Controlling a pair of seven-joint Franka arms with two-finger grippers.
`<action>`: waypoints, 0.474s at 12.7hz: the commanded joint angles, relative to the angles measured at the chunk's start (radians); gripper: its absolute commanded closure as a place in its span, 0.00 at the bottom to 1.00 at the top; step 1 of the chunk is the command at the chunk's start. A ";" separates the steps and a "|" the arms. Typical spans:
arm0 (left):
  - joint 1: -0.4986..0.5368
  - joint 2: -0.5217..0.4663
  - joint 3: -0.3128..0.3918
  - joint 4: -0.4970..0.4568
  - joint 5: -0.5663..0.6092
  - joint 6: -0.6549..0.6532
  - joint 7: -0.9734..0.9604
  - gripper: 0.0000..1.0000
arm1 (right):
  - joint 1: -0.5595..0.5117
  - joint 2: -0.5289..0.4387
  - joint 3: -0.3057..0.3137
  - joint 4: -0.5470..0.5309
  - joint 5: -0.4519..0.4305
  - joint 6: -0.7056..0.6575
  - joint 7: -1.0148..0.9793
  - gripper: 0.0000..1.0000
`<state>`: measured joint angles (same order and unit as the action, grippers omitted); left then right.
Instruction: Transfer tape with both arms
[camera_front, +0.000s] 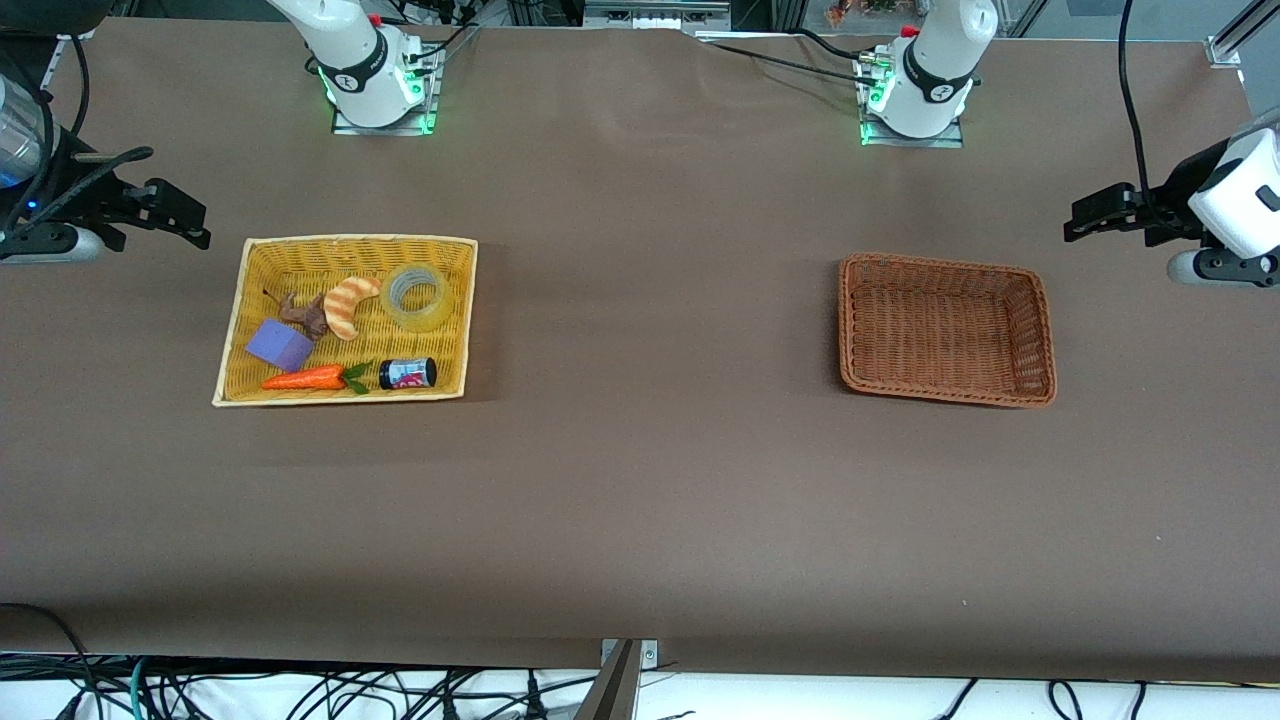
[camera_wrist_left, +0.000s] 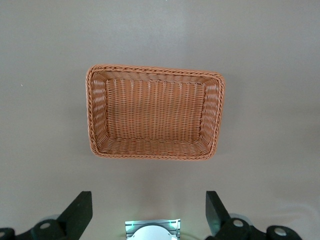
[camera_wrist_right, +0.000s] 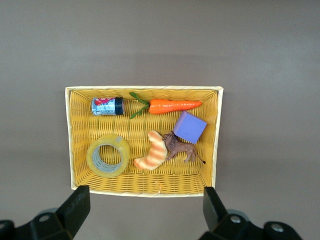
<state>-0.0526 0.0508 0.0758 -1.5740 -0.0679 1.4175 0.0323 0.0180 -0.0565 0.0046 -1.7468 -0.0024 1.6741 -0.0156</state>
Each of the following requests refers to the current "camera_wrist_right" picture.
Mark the toy croissant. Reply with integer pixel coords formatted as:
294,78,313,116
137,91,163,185
133,130,168,171

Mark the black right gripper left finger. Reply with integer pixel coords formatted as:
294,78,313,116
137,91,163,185
0,184,91,240

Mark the yellow tape roll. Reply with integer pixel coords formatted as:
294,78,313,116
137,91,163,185
86,133,131,179

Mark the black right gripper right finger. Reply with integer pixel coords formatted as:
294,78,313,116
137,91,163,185
198,186,305,240

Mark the purple foam cube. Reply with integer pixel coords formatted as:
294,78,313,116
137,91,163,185
172,110,208,145

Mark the brown root toy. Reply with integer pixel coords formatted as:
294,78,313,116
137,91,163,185
162,131,207,165

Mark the small jar with black lid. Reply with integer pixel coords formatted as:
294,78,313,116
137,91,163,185
91,96,125,117

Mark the yellow wicker basket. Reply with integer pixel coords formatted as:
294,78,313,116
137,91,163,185
64,85,224,198

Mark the orange toy carrot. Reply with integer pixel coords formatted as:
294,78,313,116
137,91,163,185
128,91,203,120

